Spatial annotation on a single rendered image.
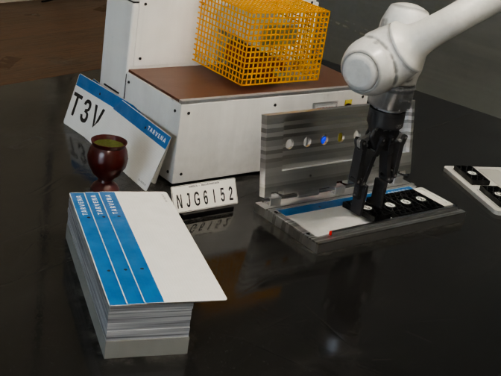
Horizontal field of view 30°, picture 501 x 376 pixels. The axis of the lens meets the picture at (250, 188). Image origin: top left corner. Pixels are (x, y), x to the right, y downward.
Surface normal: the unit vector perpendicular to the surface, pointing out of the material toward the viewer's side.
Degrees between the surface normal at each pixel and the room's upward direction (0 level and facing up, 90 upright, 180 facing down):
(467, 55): 90
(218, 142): 90
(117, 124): 69
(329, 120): 79
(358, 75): 96
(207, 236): 0
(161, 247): 0
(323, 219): 0
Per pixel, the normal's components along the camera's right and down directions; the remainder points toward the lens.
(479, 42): -0.62, 0.22
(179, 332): 0.31, 0.41
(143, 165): -0.73, -0.23
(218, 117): 0.59, 0.39
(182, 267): 0.15, -0.91
